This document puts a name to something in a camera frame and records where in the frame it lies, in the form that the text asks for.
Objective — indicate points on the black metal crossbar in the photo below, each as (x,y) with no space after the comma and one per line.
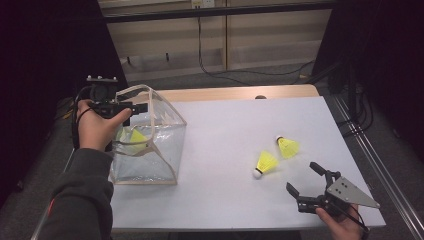
(216,11)

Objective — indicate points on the light wooden cabinet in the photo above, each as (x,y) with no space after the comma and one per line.
(266,30)

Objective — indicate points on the white wall socket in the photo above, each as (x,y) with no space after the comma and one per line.
(203,3)

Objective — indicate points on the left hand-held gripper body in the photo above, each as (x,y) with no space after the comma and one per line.
(103,91)

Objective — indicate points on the person's right hand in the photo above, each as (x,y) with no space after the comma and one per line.
(345,228)

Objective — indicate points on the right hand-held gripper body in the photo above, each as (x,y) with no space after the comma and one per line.
(346,193)

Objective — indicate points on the clear plastic bag beige trim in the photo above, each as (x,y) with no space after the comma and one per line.
(160,150)

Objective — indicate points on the person's left hand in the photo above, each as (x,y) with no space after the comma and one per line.
(95,130)

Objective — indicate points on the yellow plastic shuttlecock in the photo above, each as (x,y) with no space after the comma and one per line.
(288,147)
(136,137)
(266,161)

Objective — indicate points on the aluminium floor rail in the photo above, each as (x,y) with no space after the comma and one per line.
(386,175)
(68,163)

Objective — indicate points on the black curtain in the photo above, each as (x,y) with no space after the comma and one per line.
(40,50)
(383,43)

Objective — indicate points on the dark table grommet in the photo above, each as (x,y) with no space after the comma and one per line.
(260,97)

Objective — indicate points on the white table mat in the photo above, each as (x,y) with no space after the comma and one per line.
(226,133)

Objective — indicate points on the wooden table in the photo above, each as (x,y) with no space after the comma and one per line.
(233,92)

